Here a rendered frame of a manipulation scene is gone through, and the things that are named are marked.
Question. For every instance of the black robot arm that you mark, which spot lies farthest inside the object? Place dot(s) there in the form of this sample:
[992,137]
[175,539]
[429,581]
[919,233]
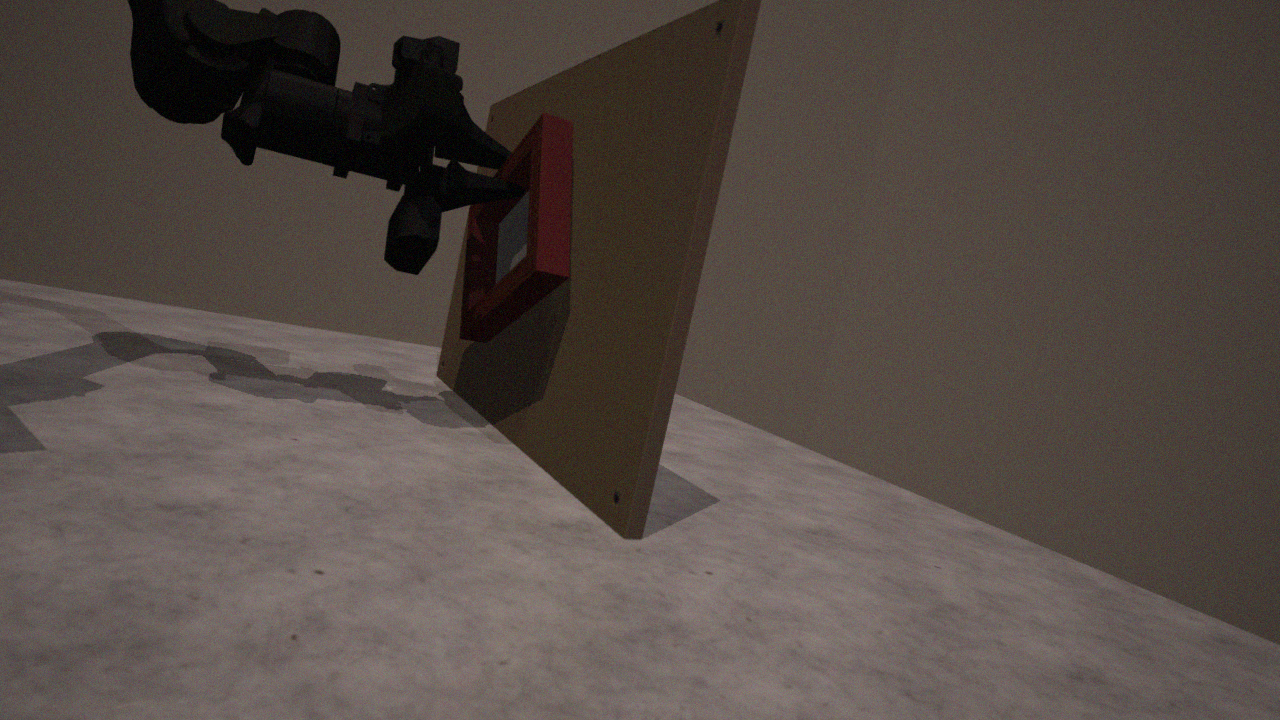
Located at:
[193,59]

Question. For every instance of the dark red picture frame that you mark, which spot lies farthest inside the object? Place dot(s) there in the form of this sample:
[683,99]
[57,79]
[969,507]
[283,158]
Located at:
[518,250]

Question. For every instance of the brown flat wooden board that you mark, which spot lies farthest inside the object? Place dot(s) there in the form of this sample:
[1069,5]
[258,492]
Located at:
[583,382]

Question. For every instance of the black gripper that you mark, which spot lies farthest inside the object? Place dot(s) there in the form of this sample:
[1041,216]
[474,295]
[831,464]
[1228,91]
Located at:
[413,228]

